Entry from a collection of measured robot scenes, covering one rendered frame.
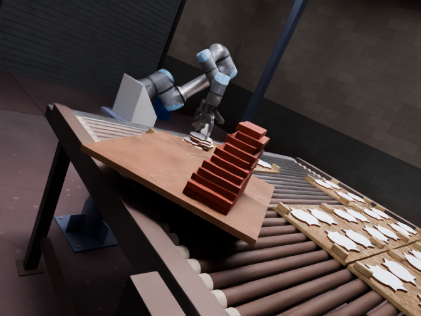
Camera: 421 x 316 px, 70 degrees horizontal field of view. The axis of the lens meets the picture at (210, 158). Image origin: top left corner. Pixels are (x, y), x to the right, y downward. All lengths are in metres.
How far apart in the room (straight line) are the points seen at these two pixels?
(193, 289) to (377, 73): 6.56
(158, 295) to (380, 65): 6.73
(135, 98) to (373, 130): 5.51
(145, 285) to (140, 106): 1.43
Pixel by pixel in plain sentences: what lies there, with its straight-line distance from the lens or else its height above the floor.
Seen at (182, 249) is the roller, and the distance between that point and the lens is 0.78.
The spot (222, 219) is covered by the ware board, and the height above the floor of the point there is 1.04.
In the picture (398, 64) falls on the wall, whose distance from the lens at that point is 6.93.
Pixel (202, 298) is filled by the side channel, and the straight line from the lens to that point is 0.63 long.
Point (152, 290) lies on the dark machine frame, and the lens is 0.48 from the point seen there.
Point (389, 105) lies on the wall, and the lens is 6.75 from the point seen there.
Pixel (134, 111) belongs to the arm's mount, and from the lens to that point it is 1.82.
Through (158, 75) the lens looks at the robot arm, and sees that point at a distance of 1.96.
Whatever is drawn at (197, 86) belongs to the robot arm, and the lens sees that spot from 2.00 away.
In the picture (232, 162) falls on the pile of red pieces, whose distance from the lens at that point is 0.76.
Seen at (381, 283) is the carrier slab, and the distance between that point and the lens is 1.21.
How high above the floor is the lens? 1.34
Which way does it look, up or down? 15 degrees down
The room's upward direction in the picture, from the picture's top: 24 degrees clockwise
